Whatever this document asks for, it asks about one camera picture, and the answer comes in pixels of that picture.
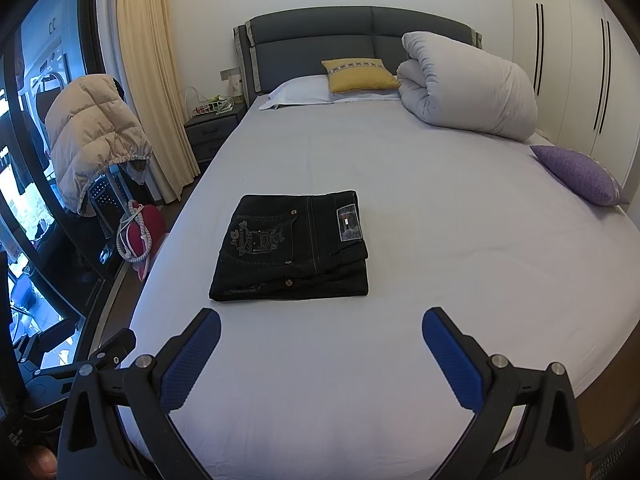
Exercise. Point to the person's left hand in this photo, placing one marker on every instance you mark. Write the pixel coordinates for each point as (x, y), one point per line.
(42, 465)

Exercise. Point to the purple pillow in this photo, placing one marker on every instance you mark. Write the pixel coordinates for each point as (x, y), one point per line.
(580, 175)

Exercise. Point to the grey padded headboard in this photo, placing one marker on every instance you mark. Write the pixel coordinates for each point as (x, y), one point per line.
(310, 35)

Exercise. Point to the rolled white duvet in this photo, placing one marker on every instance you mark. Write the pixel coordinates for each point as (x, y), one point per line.
(470, 90)

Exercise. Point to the black denim pants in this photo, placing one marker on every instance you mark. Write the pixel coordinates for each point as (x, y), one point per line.
(280, 270)

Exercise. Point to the glass window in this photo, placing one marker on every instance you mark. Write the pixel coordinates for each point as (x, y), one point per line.
(45, 110)

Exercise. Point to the white wardrobe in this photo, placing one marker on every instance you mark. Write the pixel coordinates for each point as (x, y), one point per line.
(570, 60)

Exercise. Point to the black chair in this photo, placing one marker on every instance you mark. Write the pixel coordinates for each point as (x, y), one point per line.
(107, 205)

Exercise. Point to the white pillow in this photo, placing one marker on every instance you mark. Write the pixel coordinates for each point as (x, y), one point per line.
(300, 90)

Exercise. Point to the beige puffer jacket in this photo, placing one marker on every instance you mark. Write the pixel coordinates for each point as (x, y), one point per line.
(90, 135)

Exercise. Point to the bed with white sheet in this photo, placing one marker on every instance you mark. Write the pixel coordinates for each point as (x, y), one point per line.
(400, 240)

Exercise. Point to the yellow pillow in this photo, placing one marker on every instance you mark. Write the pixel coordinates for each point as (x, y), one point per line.
(357, 76)

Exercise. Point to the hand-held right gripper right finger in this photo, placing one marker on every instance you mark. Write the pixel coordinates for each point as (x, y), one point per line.
(452, 360)

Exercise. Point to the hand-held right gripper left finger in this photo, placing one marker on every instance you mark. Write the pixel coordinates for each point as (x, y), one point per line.
(192, 360)

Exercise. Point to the wall socket plate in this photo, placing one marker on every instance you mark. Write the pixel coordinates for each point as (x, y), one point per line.
(230, 75)

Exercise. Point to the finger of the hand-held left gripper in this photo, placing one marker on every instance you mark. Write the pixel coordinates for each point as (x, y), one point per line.
(116, 347)

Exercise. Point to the cream curtain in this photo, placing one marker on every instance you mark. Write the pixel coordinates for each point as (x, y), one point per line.
(150, 85)

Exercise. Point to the grey nightstand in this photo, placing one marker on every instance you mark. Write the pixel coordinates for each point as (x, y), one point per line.
(210, 135)

